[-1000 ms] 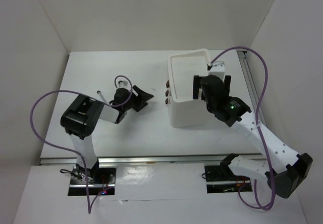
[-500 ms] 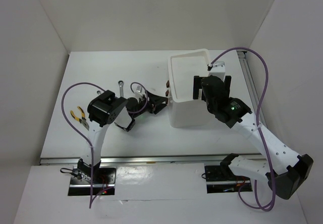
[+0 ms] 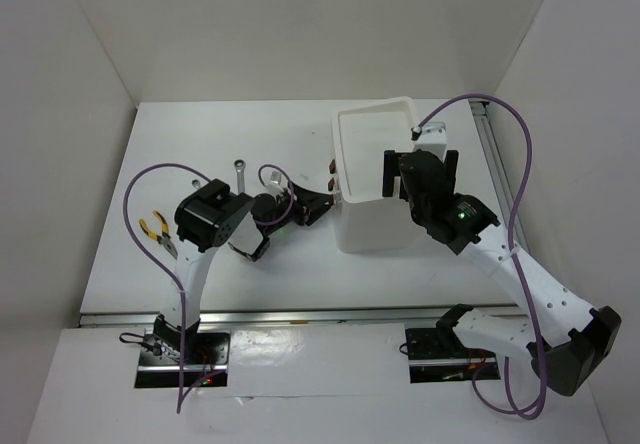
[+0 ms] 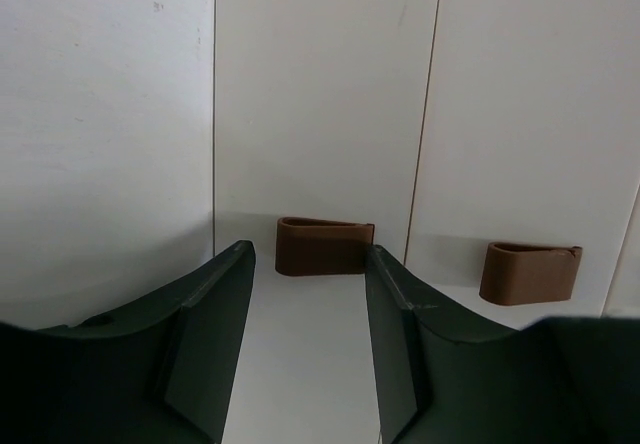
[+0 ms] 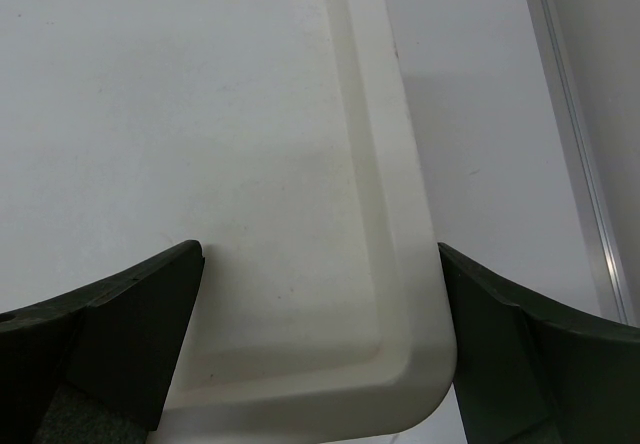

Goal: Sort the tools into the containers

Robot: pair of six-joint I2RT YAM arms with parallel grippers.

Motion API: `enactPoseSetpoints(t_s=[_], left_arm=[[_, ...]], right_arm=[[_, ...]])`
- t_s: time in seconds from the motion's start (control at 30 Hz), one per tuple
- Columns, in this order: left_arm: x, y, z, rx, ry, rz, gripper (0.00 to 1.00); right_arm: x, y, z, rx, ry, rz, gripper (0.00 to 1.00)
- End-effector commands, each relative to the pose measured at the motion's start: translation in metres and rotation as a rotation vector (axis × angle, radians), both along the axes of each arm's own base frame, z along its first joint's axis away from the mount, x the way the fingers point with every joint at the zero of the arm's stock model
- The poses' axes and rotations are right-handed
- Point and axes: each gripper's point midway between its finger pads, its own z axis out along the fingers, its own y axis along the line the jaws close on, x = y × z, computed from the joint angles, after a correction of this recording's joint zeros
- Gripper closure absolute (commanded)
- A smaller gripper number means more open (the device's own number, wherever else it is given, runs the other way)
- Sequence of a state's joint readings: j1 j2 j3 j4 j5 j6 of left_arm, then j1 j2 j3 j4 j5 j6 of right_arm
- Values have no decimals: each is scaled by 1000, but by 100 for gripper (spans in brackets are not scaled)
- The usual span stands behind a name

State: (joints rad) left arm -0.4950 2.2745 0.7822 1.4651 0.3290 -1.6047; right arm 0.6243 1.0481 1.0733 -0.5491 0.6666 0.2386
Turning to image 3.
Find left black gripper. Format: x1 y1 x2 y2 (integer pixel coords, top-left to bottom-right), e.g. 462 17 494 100
264 181 332 236

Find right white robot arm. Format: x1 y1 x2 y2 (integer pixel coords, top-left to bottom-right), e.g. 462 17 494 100
382 150 621 396

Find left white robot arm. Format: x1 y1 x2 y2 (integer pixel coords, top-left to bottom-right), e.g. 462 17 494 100
153 179 334 363

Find white drawer cabinet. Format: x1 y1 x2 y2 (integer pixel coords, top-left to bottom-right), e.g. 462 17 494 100
330 97 419 254

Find long silver ratchet wrench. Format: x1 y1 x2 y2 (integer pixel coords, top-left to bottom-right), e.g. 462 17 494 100
234 159 246 193

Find yellow black pliers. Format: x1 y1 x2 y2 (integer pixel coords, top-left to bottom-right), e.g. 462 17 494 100
138 210 178 259

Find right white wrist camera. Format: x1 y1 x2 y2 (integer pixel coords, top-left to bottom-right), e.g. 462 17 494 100
411 122 447 161

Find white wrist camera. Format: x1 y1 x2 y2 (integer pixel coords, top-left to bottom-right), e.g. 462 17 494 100
267 170 288 198
411 122 447 161

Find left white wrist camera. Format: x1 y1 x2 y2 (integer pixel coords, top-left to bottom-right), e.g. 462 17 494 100
267 170 288 198

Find right side aluminium rail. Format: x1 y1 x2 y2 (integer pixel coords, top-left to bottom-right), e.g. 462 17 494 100
470 99 514 222

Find aluminium rail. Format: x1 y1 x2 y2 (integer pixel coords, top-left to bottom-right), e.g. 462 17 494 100
470 99 514 222
77 305 521 329

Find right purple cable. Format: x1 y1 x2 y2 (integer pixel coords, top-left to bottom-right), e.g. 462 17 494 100
411 92 550 421

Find purple cable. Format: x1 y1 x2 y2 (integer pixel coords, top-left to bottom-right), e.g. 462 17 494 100
411 92 550 421
123 162 299 414

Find front aluminium rail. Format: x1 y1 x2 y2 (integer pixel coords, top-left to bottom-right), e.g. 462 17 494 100
77 305 521 329

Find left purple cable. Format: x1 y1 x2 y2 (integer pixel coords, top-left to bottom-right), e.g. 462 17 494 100
123 162 299 414

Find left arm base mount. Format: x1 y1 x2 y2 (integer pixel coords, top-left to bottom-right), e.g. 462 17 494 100
118 326 234 390

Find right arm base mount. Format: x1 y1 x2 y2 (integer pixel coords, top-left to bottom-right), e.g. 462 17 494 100
398 325 501 384

